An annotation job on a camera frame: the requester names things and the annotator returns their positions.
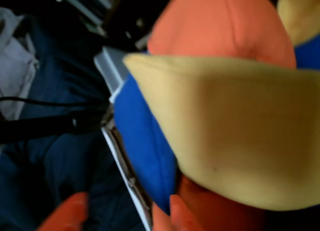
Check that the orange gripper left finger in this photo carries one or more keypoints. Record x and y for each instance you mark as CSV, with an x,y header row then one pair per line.
x,y
72,213

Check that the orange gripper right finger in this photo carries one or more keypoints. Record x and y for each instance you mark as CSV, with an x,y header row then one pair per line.
x,y
182,216

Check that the blue bean bag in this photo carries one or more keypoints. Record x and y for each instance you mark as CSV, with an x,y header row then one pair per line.
x,y
308,56
140,136

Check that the red bean bag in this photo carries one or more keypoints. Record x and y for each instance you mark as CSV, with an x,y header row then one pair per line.
x,y
225,216

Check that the brown cardboard box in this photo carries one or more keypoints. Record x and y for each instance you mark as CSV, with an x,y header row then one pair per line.
x,y
127,171

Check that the yellow bean bag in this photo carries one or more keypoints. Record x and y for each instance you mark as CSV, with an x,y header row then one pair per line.
x,y
237,121
302,16

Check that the orange bean bag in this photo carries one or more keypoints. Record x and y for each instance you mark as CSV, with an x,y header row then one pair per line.
x,y
220,23

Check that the dark blue cloth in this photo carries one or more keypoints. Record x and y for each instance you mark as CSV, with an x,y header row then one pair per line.
x,y
62,73

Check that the white cloth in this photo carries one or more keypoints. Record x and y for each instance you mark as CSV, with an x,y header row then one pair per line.
x,y
15,66

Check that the grey slatted rack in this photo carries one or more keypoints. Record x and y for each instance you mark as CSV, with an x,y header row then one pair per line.
x,y
93,18

